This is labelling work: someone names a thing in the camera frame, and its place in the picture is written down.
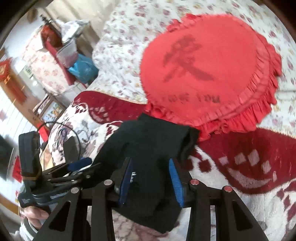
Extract black pants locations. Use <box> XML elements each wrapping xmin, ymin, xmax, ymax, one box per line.
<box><xmin>93</xmin><ymin>114</ymin><xmax>199</xmax><ymax>233</ymax></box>

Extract person left hand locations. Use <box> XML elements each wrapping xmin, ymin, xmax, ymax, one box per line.
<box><xmin>23</xmin><ymin>206</ymin><xmax>49</xmax><ymax>229</ymax></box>

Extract black smartphone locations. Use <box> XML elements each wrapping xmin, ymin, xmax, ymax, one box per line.
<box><xmin>63</xmin><ymin>136</ymin><xmax>79</xmax><ymax>163</ymax></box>

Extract red white floral blanket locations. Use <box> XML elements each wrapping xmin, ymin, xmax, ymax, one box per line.
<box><xmin>48</xmin><ymin>91</ymin><xmax>295</xmax><ymax>240</ymax></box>

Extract red heart ruffled pillow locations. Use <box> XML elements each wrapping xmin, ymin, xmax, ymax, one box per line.
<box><xmin>140</xmin><ymin>14</ymin><xmax>282</xmax><ymax>141</ymax></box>

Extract blue plastic bag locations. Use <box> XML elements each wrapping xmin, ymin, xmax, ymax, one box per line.
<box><xmin>68</xmin><ymin>54</ymin><xmax>99</xmax><ymax>85</ymax></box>

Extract clear plastic bag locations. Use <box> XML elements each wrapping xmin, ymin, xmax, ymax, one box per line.
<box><xmin>56</xmin><ymin>40</ymin><xmax>78</xmax><ymax>68</ymax></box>

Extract red chair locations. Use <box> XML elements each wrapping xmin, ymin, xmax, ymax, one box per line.
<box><xmin>41</xmin><ymin>24</ymin><xmax>76</xmax><ymax>85</ymax></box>

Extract small floral bed sheet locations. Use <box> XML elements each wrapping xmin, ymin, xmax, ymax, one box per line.
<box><xmin>90</xmin><ymin>1</ymin><xmax>295</xmax><ymax>137</ymax></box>

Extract black cable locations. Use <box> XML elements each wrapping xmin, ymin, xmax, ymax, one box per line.
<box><xmin>36</xmin><ymin>121</ymin><xmax>82</xmax><ymax>160</ymax></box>

